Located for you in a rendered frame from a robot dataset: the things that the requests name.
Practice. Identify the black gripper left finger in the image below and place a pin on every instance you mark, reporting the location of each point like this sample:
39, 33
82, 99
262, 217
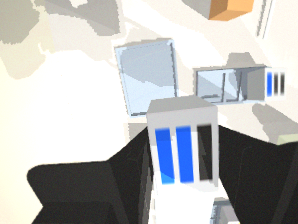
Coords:
124, 180

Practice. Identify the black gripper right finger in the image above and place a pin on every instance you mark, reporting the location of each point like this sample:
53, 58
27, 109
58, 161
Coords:
258, 176

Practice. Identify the orange rectangular block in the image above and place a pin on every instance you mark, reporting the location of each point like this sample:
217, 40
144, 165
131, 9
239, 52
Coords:
225, 10

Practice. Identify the beige flat panel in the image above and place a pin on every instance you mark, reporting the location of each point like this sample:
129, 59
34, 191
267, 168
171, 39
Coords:
36, 124

